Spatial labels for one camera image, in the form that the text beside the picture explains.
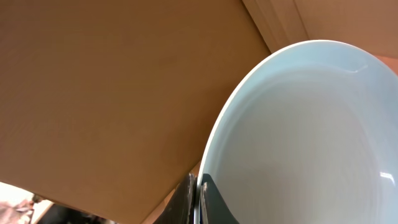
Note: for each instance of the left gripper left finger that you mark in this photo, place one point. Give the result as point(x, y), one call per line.
point(180, 207)

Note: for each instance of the light blue plate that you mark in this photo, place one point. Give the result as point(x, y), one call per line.
point(308, 136)

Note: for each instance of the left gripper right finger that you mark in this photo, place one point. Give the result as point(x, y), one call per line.
point(213, 208)

